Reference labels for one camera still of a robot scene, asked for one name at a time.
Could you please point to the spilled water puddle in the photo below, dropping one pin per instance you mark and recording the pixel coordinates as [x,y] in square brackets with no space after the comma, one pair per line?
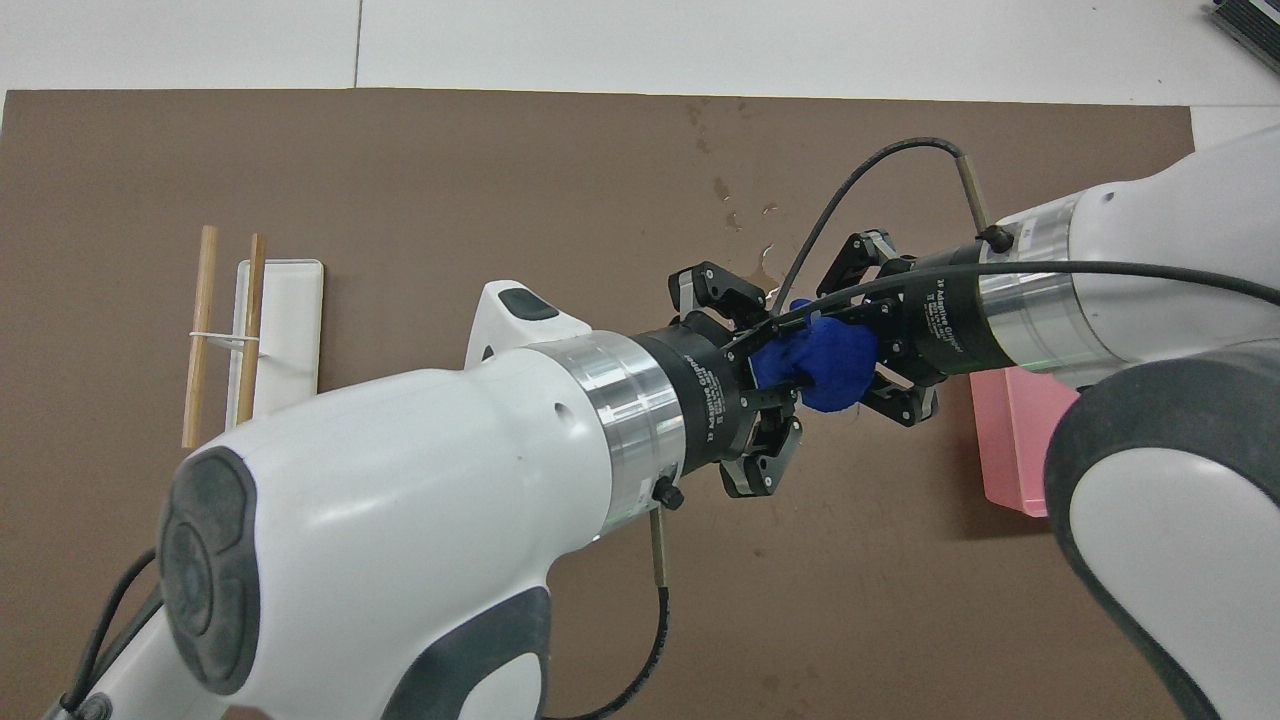
[722,188]

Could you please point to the brown table mat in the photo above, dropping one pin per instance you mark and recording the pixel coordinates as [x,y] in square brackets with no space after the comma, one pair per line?
[450,200]

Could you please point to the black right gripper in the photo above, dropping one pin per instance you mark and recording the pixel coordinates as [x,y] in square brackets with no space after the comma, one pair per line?
[935,315]

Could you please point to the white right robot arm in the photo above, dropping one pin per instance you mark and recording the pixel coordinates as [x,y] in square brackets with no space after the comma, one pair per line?
[1170,420]

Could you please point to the pink plastic bin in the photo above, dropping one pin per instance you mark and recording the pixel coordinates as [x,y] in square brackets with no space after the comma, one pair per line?
[1010,450]

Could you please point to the grey ribbed device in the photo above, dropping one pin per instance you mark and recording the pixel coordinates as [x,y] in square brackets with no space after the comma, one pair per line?
[1250,25]

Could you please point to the white rectangular tray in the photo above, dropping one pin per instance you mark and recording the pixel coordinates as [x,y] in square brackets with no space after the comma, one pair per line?
[290,330]

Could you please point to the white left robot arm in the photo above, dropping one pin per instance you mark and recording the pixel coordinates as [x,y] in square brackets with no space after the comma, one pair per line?
[400,500]

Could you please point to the blue towel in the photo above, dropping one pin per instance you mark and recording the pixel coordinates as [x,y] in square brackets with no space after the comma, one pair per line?
[825,365]

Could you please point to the thin white rod band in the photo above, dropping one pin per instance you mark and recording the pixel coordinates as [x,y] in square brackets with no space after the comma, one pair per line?
[225,337]

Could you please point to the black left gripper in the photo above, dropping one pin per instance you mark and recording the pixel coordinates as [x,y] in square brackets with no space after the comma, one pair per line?
[705,395]

